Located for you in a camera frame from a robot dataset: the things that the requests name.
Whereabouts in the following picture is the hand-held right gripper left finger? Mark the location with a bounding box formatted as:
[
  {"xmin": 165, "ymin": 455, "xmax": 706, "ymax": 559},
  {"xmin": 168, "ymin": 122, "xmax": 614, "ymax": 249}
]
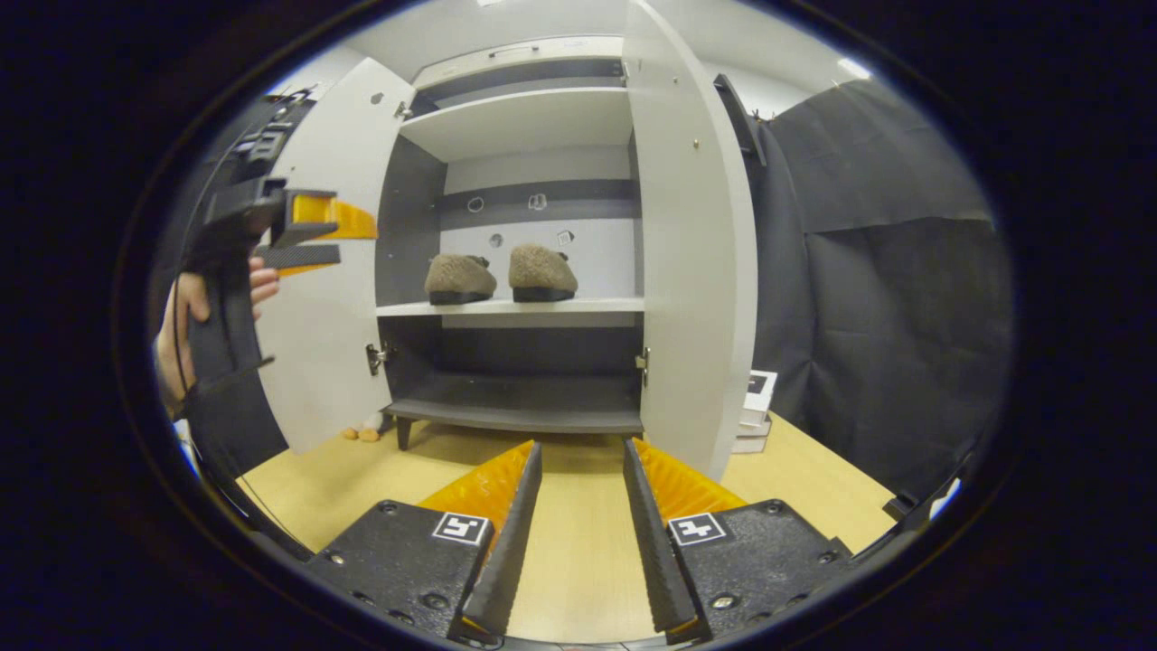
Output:
[{"xmin": 306, "ymin": 440, "xmax": 543, "ymax": 640}]

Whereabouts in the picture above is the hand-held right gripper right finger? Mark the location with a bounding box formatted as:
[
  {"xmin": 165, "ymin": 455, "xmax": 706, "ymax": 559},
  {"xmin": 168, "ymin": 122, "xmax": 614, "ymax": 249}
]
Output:
[{"xmin": 623, "ymin": 438, "xmax": 852, "ymax": 645}]

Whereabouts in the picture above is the white shoe cabinet door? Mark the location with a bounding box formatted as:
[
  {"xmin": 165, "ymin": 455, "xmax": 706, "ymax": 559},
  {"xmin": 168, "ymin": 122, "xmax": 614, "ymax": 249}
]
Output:
[
  {"xmin": 621, "ymin": 0, "xmax": 758, "ymax": 480},
  {"xmin": 256, "ymin": 56, "xmax": 417, "ymax": 455}
]

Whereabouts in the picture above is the brown fluffy shoe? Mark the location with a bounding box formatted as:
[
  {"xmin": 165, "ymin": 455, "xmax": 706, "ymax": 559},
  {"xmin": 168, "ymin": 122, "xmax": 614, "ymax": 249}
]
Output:
[
  {"xmin": 508, "ymin": 244, "xmax": 579, "ymax": 303},
  {"xmin": 425, "ymin": 254, "xmax": 498, "ymax": 306}
]

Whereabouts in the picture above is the white shoe cabinet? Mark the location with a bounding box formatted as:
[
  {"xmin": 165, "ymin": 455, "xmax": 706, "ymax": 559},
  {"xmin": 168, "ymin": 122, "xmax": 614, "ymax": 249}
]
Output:
[{"xmin": 373, "ymin": 34, "xmax": 648, "ymax": 451}]

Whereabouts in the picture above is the blue white penguin toy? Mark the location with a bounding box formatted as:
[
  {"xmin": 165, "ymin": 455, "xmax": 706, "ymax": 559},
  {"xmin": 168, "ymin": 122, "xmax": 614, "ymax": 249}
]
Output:
[{"xmin": 342, "ymin": 411, "xmax": 388, "ymax": 444}]

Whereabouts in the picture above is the white book with dark picture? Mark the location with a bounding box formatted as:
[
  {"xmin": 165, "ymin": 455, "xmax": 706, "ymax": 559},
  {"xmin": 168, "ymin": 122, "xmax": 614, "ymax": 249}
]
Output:
[{"xmin": 741, "ymin": 369, "xmax": 778, "ymax": 424}]

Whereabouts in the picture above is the black backdrop cloth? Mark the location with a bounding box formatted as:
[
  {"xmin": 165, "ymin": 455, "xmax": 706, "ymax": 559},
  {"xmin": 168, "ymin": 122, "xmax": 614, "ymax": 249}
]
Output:
[{"xmin": 181, "ymin": 77, "xmax": 1015, "ymax": 507}]

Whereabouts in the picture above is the black door handle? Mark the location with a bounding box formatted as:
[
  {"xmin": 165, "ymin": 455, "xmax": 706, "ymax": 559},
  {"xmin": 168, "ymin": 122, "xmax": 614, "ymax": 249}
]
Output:
[{"xmin": 714, "ymin": 74, "xmax": 769, "ymax": 168}]

